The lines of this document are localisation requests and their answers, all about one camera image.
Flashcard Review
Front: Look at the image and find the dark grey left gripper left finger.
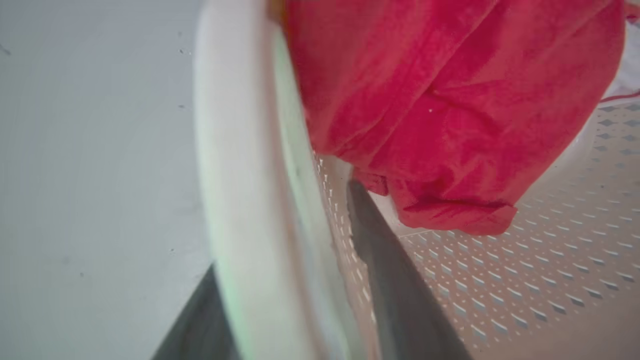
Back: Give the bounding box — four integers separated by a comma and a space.
151, 263, 242, 360

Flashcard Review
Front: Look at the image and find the red cloth garment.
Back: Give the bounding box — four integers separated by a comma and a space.
282, 0, 640, 237

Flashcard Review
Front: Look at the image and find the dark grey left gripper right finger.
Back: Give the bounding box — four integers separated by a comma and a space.
346, 179, 473, 360

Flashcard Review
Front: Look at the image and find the white perforated plastic laundry basket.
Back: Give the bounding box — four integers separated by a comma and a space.
192, 0, 640, 360

